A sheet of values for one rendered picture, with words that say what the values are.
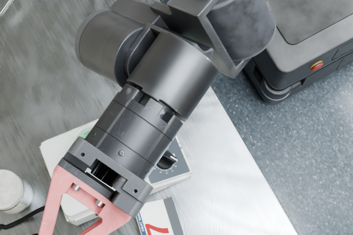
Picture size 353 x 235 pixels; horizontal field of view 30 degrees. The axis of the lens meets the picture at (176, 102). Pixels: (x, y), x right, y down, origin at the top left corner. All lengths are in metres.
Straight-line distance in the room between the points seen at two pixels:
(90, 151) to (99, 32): 0.13
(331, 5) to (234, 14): 1.08
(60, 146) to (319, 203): 0.99
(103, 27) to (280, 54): 1.00
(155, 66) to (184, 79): 0.02
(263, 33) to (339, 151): 1.34
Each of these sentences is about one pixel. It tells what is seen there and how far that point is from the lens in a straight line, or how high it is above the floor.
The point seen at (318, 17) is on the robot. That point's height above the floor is 0.36.
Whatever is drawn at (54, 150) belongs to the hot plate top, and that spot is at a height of 0.84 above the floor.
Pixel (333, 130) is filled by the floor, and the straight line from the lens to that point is 1.87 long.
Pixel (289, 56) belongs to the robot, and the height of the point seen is 0.36.
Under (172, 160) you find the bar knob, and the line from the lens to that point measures 0.99.
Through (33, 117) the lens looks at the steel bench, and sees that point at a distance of 1.10.
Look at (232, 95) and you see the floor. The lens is 1.86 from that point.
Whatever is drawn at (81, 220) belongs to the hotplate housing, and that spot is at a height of 0.80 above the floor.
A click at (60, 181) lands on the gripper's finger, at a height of 1.31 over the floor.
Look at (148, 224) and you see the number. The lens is 1.01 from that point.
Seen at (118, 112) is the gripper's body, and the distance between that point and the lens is 0.49.
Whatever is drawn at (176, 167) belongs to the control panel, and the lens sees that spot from 1.01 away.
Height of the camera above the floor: 1.79
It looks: 75 degrees down
